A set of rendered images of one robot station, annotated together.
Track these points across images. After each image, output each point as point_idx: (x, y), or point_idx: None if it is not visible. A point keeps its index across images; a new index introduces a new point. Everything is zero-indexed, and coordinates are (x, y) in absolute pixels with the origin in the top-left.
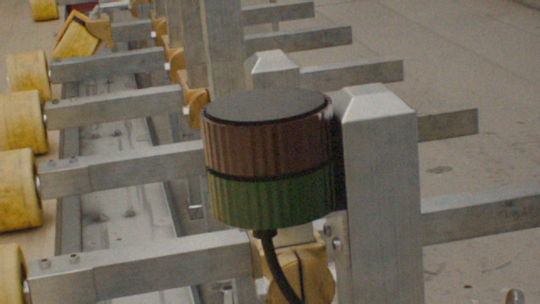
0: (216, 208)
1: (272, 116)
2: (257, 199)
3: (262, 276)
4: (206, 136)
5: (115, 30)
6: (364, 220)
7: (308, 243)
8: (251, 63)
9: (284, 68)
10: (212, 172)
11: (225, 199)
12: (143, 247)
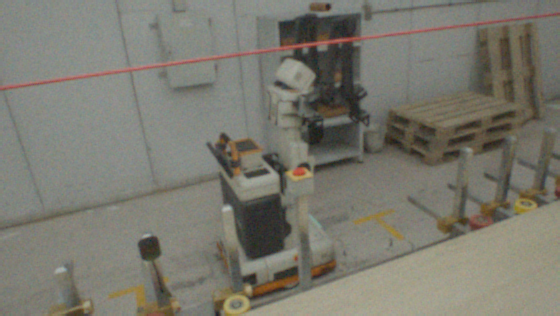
0: (155, 257)
1: (155, 239)
2: (160, 250)
3: (84, 311)
4: (152, 248)
5: None
6: None
7: (81, 299)
8: (61, 270)
9: (67, 265)
10: (153, 253)
11: (157, 254)
12: None
